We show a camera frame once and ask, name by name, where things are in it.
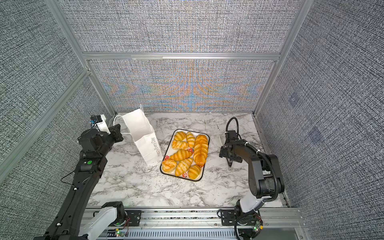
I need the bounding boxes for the white paper gift bag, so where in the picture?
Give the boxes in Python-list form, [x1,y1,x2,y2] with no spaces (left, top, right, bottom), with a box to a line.
[113,105,163,166]

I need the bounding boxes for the long braided bread loaf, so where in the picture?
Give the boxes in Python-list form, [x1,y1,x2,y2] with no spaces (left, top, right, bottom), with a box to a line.
[193,135,209,167]

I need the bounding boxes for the small croissant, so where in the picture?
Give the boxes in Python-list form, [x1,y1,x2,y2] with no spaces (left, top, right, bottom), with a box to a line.
[174,131,187,141]
[188,165,201,180]
[186,132,196,149]

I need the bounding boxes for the small croissant second row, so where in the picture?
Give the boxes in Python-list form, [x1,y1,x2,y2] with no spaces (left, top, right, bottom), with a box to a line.
[172,141,190,150]

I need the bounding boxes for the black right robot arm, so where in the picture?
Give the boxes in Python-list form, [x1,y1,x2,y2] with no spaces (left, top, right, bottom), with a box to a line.
[219,131,285,222]

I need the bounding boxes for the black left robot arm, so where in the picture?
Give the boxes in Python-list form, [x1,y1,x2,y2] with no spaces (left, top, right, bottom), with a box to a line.
[40,124,127,240]

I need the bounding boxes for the white strawberry-print tray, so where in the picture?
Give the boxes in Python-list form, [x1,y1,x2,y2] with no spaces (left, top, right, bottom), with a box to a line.
[160,129,210,182]

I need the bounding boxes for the striped croissant centre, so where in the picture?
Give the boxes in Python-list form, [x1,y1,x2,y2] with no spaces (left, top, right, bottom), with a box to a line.
[170,150,193,162]

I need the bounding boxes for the striped croissant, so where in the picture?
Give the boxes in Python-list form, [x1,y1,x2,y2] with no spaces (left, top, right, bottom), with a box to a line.
[170,150,193,162]
[175,158,193,177]

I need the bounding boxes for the striped croissant bottom middle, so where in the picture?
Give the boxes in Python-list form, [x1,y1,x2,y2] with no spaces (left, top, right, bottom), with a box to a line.
[175,158,193,177]

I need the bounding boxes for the round bun bottom left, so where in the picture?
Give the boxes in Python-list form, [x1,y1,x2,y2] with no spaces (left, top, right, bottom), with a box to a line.
[162,159,178,173]

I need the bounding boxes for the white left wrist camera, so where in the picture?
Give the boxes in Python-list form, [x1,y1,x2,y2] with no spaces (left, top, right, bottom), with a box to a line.
[91,115,111,134]

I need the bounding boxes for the aluminium cage frame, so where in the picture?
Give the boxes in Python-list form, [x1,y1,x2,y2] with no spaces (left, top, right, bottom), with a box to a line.
[1,1,314,182]

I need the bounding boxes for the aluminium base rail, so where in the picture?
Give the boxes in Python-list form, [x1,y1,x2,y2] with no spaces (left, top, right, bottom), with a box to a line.
[98,207,311,240]

